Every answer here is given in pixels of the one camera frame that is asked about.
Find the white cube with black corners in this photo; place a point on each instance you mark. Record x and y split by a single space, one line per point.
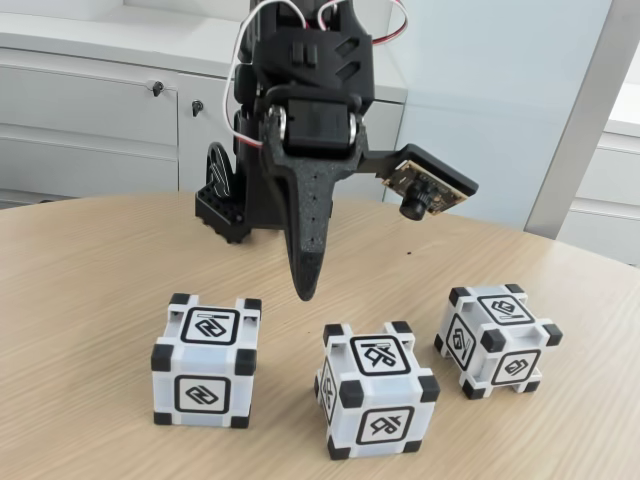
202 395
515 367
385 425

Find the black round clamp knob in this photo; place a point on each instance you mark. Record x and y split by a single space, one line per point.
217 172

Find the black cabinet key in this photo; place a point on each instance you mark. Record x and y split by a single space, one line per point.
158 88
197 107

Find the white cabinet with drawers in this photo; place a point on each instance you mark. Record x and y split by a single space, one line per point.
75 125

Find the white low drawer cabinet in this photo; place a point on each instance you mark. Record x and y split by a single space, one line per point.
610 210

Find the camera module on black mount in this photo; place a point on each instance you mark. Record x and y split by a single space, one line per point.
430 175

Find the grey metal frame post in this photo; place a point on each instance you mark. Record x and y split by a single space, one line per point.
582 125

